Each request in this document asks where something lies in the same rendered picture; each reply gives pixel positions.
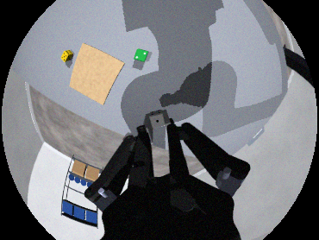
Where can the white die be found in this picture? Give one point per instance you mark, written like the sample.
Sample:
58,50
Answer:
157,119

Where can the yellow die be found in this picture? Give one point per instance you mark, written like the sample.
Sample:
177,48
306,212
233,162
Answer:
66,55

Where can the tan square mat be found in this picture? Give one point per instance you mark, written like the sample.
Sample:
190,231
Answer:
94,73

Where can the green die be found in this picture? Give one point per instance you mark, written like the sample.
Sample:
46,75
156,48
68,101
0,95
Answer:
140,55

